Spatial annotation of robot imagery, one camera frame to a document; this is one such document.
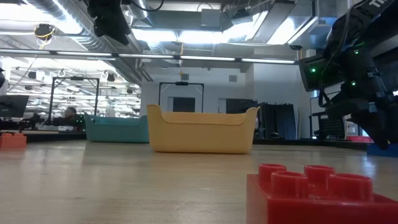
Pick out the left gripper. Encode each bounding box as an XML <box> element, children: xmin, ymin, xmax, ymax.
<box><xmin>86</xmin><ymin>0</ymin><xmax>132</xmax><ymax>45</ymax></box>

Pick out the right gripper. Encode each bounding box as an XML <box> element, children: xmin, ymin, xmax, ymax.
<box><xmin>326</xmin><ymin>40</ymin><xmax>398</xmax><ymax>151</ymax></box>

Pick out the long blue block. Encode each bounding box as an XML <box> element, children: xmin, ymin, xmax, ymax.
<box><xmin>366</xmin><ymin>143</ymin><xmax>398</xmax><ymax>158</ymax></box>

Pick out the small orange block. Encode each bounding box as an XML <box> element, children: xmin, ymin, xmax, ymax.
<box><xmin>0</xmin><ymin>133</ymin><xmax>27</xmax><ymax>149</ymax></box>

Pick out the red tray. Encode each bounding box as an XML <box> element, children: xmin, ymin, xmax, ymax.
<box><xmin>346</xmin><ymin>136</ymin><xmax>374</xmax><ymax>144</ymax></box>

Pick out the black mesh chair back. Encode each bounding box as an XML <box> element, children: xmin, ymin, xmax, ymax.
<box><xmin>319</xmin><ymin>117</ymin><xmax>346</xmax><ymax>140</ymax></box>

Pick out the long LED light bar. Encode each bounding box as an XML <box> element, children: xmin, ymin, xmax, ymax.
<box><xmin>0</xmin><ymin>49</ymin><xmax>296</xmax><ymax>65</ymax></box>

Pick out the black curtain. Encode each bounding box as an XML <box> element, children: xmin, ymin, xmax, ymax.
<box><xmin>257</xmin><ymin>102</ymin><xmax>300</xmax><ymax>140</ymax></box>

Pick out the person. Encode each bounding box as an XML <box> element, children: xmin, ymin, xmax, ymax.
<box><xmin>58</xmin><ymin>106</ymin><xmax>85</xmax><ymax>127</ymax></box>

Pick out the teal plastic bin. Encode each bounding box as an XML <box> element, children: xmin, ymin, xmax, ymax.
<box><xmin>83</xmin><ymin>113</ymin><xmax>150</xmax><ymax>144</ymax></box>

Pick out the small red block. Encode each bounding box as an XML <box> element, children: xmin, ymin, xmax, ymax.
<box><xmin>246</xmin><ymin>163</ymin><xmax>398</xmax><ymax>224</ymax></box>

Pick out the black cabinet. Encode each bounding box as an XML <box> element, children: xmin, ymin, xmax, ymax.
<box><xmin>226</xmin><ymin>98</ymin><xmax>259</xmax><ymax>114</ymax></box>

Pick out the black monitor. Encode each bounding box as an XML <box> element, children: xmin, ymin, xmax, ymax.
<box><xmin>0</xmin><ymin>95</ymin><xmax>30</xmax><ymax>118</ymax></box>

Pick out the yellow plastic bin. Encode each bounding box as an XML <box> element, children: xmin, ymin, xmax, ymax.
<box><xmin>146</xmin><ymin>104</ymin><xmax>260</xmax><ymax>154</ymax></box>

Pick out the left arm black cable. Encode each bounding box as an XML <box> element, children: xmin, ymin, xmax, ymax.
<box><xmin>127</xmin><ymin>0</ymin><xmax>165</xmax><ymax>13</ymax></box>

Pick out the black gantry frame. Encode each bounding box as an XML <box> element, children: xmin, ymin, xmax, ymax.
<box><xmin>158</xmin><ymin>82</ymin><xmax>205</xmax><ymax>113</ymax></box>
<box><xmin>49</xmin><ymin>76</ymin><xmax>100</xmax><ymax>125</ymax></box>

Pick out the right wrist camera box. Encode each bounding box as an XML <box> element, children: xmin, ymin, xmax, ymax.
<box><xmin>298</xmin><ymin>53</ymin><xmax>329</xmax><ymax>93</ymax></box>

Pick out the black yellow cord reel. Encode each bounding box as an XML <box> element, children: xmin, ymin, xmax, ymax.
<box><xmin>33</xmin><ymin>23</ymin><xmax>57</xmax><ymax>42</ymax></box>

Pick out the black aluminium table frame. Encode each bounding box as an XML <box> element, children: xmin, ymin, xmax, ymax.
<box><xmin>26</xmin><ymin>132</ymin><xmax>369</xmax><ymax>151</ymax></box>

